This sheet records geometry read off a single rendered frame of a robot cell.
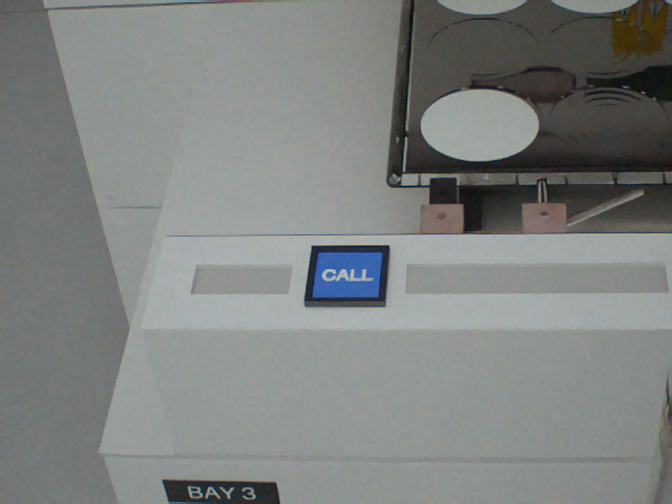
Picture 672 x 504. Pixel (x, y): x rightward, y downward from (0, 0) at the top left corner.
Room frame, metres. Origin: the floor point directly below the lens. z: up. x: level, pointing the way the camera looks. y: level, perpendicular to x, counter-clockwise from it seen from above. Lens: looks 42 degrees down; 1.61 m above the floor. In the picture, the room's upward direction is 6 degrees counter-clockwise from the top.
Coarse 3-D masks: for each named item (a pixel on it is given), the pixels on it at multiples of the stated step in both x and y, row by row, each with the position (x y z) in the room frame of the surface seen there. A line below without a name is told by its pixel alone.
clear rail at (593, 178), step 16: (400, 176) 0.85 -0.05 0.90; (416, 176) 0.85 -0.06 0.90; (432, 176) 0.84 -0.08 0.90; (448, 176) 0.84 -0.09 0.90; (464, 176) 0.84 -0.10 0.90; (480, 176) 0.84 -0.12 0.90; (496, 176) 0.84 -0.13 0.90; (512, 176) 0.83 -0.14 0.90; (528, 176) 0.83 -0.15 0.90; (544, 176) 0.83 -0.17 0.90; (560, 176) 0.83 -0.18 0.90; (576, 176) 0.83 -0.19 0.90; (592, 176) 0.82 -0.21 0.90; (608, 176) 0.82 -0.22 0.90; (624, 176) 0.82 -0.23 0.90; (640, 176) 0.82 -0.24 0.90; (656, 176) 0.82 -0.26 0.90
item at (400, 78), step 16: (400, 0) 1.12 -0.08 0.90; (400, 16) 1.09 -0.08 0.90; (400, 32) 1.06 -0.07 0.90; (400, 48) 1.03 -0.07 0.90; (400, 64) 1.01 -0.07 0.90; (400, 80) 0.98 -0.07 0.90; (400, 96) 0.96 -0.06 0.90; (400, 112) 0.93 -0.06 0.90; (400, 128) 0.91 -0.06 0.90; (400, 144) 0.89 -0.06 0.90; (400, 160) 0.87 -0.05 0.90
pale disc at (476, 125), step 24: (456, 96) 0.95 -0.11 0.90; (480, 96) 0.95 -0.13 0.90; (504, 96) 0.95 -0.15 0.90; (432, 120) 0.92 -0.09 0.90; (456, 120) 0.92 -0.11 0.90; (480, 120) 0.91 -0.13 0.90; (504, 120) 0.91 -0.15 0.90; (528, 120) 0.91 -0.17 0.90; (432, 144) 0.89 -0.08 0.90; (456, 144) 0.88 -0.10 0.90; (480, 144) 0.88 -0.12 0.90; (504, 144) 0.88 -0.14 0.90; (528, 144) 0.87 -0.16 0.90
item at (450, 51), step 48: (432, 0) 1.11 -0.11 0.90; (528, 0) 1.09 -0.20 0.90; (432, 48) 1.03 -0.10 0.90; (480, 48) 1.02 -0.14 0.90; (528, 48) 1.02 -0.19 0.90; (576, 48) 1.01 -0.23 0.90; (624, 48) 1.00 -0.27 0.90; (432, 96) 0.96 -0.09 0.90; (528, 96) 0.94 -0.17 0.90; (576, 96) 0.94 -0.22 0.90; (624, 96) 0.93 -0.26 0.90; (576, 144) 0.87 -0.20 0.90; (624, 144) 0.86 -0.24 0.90
